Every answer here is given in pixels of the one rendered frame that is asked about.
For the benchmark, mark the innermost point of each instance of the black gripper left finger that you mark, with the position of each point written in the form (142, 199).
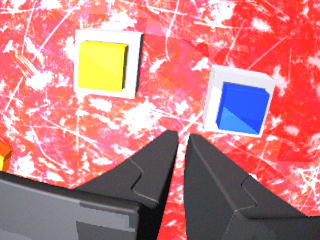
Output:
(126, 203)

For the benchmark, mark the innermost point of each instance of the blue button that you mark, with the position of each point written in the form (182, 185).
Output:
(237, 101)

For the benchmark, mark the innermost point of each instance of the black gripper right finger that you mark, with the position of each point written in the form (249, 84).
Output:
(223, 202)

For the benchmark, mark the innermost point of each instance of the yellow button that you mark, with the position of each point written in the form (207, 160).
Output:
(108, 62)

